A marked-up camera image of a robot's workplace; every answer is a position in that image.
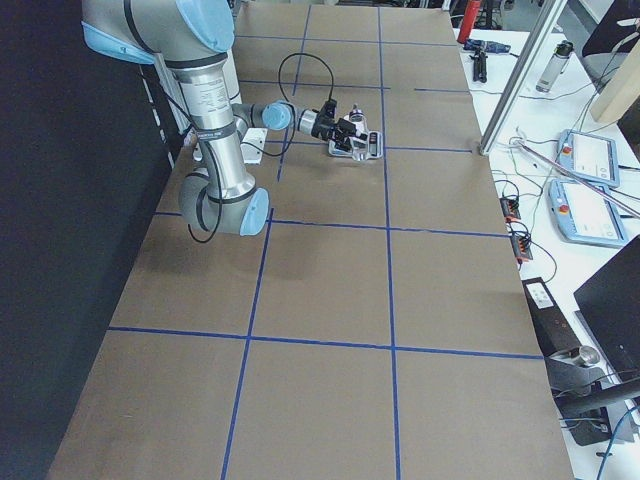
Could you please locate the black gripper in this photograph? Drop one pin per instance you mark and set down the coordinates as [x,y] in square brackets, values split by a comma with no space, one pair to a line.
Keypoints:
[320,129]

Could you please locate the glass sauce bottle metal cap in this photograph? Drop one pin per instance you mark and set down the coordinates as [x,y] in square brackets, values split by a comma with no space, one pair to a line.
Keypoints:
[359,141]

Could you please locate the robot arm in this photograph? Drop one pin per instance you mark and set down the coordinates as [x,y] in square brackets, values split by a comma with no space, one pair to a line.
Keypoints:
[194,39]

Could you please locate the silver digital kitchen scale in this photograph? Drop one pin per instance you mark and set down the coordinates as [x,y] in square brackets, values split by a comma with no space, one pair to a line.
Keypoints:
[375,147]

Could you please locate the orange black connector strip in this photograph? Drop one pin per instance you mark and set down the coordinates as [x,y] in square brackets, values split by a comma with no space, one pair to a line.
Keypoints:
[510,209]

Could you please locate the red bottle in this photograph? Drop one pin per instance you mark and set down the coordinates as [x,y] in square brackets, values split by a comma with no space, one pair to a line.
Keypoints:
[468,20]

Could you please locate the grey water bottle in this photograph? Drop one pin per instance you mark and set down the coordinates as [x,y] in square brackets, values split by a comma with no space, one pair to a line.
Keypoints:
[555,66]

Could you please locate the far teach pendant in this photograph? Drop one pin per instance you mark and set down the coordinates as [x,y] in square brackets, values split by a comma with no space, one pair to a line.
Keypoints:
[590,157]

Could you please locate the teach pendant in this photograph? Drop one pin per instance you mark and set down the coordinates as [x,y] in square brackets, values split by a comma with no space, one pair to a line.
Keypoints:
[590,157]
[585,217]

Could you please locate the near teach pendant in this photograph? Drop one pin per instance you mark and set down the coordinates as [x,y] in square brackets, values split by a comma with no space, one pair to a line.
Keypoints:
[585,217]

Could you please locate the black power box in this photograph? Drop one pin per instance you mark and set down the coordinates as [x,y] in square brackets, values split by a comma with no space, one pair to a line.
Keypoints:
[554,333]

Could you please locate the black monitor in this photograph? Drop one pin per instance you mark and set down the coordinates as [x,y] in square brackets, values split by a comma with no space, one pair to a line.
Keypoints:
[609,306]

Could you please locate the aluminium frame post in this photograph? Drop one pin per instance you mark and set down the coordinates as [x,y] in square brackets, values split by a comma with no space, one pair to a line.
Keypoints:
[549,14]

